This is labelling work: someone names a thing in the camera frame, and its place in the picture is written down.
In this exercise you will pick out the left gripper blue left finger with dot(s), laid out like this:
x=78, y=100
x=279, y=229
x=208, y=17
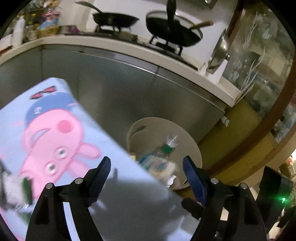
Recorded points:
x=99, y=179

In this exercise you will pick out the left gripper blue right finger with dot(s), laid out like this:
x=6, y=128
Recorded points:
x=192, y=175

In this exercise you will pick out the clear plastic water bottle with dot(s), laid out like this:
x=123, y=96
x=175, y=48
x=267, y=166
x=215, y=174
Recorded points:
x=157, y=162

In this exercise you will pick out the white green carton box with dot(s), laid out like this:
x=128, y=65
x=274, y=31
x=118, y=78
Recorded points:
x=16, y=192

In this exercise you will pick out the beige trash bin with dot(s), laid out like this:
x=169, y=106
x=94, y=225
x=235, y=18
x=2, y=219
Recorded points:
x=149, y=133

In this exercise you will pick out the cartoon pig tablecloth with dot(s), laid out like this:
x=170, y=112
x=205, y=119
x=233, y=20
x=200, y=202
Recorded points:
x=47, y=137

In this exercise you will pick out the grey base cabinets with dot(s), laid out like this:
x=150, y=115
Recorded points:
x=115, y=89

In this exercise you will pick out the steel wok lid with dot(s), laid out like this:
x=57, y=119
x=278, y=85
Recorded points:
x=219, y=54

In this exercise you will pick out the black gas stove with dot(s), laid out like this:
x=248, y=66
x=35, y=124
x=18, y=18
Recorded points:
x=128, y=37

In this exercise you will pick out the black frying pan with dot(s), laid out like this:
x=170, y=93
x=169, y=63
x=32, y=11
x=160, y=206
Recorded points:
x=117, y=20

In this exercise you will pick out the large cooking oil bottle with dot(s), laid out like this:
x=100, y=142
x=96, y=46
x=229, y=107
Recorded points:
x=49, y=24

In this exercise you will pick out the white plastic jug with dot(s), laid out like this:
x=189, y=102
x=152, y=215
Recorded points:
x=18, y=31

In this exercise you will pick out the black wok with lid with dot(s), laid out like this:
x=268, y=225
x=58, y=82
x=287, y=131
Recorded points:
x=174, y=28

